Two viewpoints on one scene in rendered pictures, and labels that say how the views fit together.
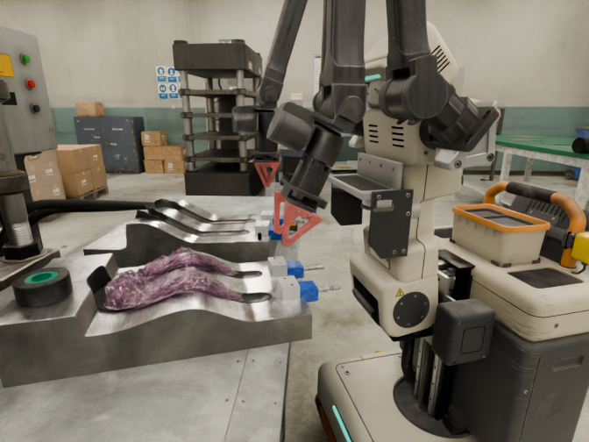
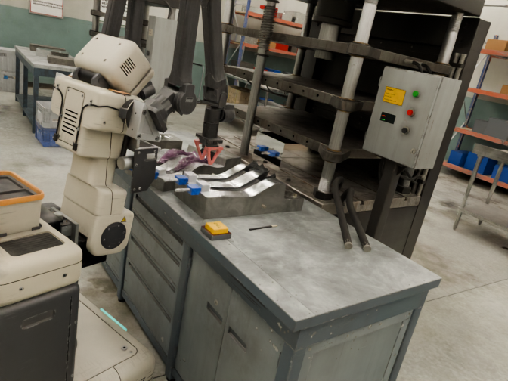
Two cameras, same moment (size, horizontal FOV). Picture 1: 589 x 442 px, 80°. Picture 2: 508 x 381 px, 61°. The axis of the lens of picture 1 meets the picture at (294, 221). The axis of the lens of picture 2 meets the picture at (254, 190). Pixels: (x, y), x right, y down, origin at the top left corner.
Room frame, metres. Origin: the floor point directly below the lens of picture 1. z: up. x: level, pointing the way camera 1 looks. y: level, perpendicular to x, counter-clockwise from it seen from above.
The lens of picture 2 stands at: (2.34, -0.82, 1.45)
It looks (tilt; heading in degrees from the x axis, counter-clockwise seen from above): 18 degrees down; 138
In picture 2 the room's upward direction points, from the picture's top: 11 degrees clockwise
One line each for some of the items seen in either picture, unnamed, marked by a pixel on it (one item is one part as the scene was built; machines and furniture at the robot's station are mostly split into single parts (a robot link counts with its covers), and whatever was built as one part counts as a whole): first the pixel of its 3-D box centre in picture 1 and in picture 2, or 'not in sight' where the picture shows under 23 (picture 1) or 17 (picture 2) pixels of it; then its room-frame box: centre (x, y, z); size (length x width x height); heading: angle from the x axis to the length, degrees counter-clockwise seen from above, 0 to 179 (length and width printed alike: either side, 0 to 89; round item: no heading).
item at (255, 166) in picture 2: (193, 217); (240, 176); (0.98, 0.29, 0.92); 0.35 x 0.16 x 0.09; 87
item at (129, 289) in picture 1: (174, 274); (187, 156); (0.64, 0.24, 0.90); 0.26 x 0.18 x 0.08; 104
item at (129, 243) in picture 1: (190, 231); (242, 187); (0.99, 0.31, 0.87); 0.50 x 0.26 x 0.14; 87
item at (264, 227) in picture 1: (280, 232); (178, 180); (0.92, 0.04, 0.89); 0.13 x 0.05 x 0.05; 88
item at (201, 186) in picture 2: (282, 221); (191, 189); (1.03, 0.04, 0.89); 0.13 x 0.05 x 0.05; 87
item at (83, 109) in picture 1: (90, 109); not in sight; (7.36, 4.06, 1.26); 0.42 x 0.33 x 0.29; 85
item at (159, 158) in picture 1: (166, 152); not in sight; (7.33, 2.64, 0.42); 0.86 x 0.33 x 0.83; 85
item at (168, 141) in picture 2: not in sight; (159, 142); (0.19, 0.33, 0.84); 0.20 x 0.15 x 0.07; 87
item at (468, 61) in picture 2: not in sight; (351, 147); (0.46, 1.68, 0.90); 1.31 x 0.16 x 1.80; 177
